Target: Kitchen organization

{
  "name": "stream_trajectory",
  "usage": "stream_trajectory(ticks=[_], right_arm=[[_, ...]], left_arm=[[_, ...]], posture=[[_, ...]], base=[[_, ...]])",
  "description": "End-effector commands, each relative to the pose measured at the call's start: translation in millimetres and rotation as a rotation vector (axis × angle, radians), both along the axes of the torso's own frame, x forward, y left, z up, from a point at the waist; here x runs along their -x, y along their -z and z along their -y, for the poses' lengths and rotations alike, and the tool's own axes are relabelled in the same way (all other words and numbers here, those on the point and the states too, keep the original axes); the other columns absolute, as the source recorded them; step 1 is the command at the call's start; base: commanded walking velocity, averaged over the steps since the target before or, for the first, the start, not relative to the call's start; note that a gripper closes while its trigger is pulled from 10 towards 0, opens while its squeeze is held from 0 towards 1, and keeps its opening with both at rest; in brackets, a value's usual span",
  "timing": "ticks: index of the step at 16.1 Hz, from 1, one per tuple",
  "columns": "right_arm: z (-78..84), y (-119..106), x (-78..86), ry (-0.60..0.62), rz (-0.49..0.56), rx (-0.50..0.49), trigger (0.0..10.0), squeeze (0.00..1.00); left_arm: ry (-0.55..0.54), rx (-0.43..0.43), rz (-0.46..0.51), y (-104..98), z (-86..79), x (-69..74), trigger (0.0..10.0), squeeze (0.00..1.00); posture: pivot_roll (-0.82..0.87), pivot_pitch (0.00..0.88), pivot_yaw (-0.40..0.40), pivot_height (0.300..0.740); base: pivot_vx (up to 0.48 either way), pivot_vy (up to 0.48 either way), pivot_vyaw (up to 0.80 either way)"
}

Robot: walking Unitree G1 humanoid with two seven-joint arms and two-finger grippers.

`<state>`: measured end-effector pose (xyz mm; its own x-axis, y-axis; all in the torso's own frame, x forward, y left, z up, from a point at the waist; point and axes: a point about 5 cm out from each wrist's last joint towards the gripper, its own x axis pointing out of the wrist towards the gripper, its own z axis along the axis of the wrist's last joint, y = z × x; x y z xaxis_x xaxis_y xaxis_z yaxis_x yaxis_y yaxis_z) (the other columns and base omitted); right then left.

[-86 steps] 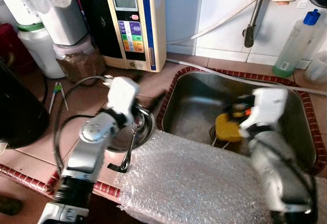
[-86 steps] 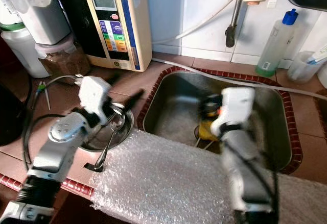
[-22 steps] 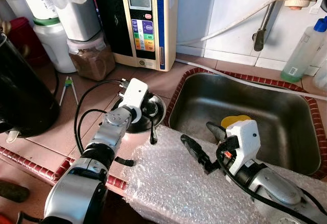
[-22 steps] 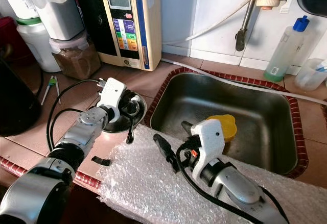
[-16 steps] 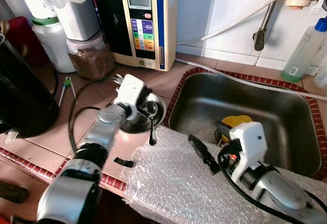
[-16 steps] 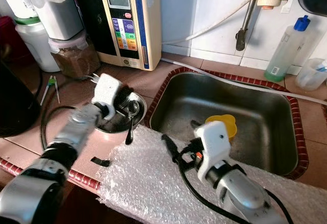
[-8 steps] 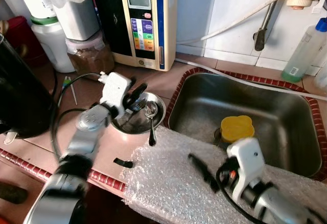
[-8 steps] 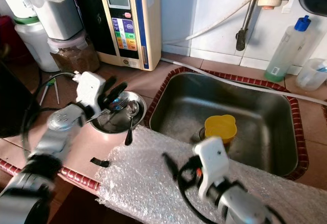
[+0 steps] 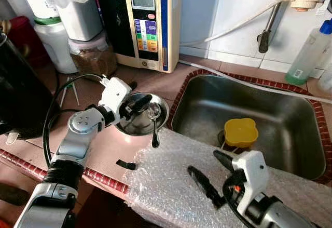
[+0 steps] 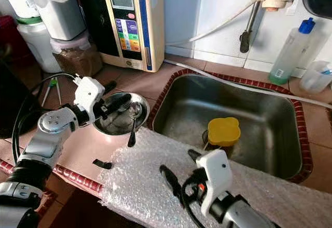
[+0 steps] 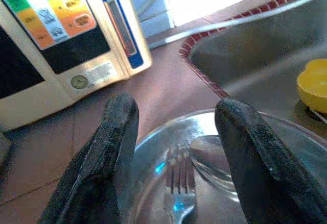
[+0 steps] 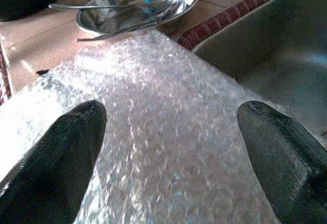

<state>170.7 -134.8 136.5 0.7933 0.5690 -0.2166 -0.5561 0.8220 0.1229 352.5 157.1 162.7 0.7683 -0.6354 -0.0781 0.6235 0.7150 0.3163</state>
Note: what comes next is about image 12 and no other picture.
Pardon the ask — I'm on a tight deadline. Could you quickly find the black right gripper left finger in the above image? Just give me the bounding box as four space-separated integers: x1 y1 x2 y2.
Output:
0 99 107 224

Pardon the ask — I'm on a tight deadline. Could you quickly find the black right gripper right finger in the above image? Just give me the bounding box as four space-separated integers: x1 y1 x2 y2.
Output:
237 100 327 224

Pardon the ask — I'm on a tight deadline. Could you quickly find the steel spoon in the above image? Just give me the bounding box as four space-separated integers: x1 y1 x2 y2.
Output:
76 4 179 43

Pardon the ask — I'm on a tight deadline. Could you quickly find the steel fork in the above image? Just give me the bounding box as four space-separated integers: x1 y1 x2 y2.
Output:
48 0 179 12

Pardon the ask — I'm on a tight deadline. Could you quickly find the steel sink basin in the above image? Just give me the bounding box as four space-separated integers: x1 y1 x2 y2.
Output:
191 0 327 135

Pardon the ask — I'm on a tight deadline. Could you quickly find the clear bubble wrap sheet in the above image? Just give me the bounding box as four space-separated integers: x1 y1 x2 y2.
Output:
0 29 327 224

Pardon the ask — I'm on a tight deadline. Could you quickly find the shallow steel bowl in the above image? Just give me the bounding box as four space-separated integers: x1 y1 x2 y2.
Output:
76 0 200 37

